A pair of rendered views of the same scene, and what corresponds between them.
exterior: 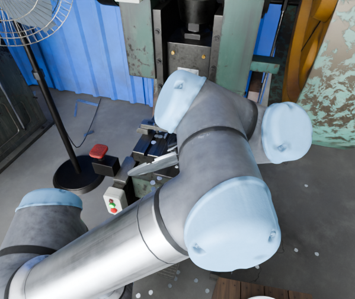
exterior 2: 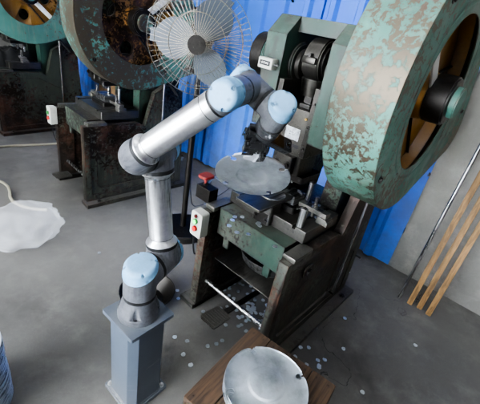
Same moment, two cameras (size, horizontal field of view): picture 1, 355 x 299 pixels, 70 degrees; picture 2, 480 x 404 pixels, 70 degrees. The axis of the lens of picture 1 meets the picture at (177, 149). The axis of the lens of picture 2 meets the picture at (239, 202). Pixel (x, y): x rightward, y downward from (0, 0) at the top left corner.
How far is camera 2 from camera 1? 0.74 m
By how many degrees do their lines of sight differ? 24
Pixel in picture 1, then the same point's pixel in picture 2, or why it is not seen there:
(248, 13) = not seen: hidden behind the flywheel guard
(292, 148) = (278, 106)
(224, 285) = (254, 334)
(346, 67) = (344, 103)
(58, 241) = not seen: hidden behind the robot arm
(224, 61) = (316, 123)
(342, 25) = (341, 78)
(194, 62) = (298, 123)
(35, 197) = not seen: hidden behind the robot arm
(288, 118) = (282, 94)
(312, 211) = (406, 370)
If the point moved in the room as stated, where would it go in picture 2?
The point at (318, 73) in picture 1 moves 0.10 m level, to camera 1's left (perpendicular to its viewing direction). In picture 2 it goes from (332, 106) to (299, 97)
